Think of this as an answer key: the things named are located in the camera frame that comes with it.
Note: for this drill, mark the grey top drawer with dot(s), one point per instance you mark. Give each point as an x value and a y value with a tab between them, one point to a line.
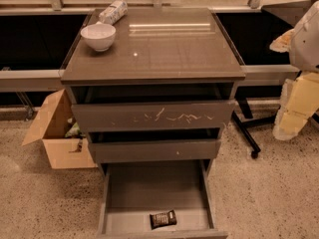
150	107

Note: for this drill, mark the dark rxbar chocolate wrapper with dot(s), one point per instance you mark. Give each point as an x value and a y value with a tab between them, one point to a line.
163	219

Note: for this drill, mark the cardboard box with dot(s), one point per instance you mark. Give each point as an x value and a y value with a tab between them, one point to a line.
50	126

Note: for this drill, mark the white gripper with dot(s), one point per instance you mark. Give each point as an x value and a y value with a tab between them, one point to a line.
306	41

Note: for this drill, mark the grey middle drawer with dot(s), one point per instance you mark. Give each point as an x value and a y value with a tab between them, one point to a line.
154	145

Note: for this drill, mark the green packet in box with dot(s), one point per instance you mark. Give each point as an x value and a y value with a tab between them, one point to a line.
74	130

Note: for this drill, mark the white ceramic bowl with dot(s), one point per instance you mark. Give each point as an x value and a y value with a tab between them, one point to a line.
99	37

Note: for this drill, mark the grey drawer cabinet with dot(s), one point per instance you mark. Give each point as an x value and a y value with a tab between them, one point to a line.
158	46

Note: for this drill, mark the grey drawer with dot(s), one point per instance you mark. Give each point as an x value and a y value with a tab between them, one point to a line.
150	107
134	191
154	145

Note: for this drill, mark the grey bottom drawer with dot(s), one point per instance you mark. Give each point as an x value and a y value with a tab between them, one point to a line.
134	191

